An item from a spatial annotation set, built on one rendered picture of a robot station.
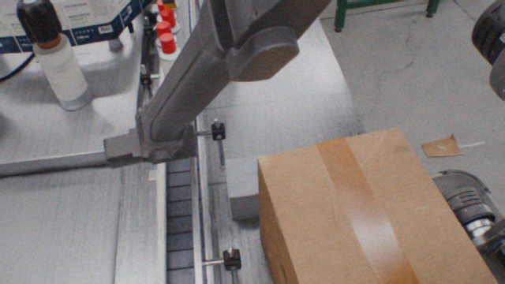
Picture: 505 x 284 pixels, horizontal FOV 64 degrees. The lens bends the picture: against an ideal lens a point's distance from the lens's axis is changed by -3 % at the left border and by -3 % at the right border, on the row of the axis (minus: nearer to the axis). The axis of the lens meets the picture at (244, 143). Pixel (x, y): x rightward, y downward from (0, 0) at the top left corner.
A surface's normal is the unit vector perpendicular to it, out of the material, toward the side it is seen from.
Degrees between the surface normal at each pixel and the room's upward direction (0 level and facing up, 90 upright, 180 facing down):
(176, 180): 0
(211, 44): 72
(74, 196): 0
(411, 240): 0
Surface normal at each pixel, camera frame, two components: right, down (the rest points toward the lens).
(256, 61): 0.21, 0.96
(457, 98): -0.05, -0.65
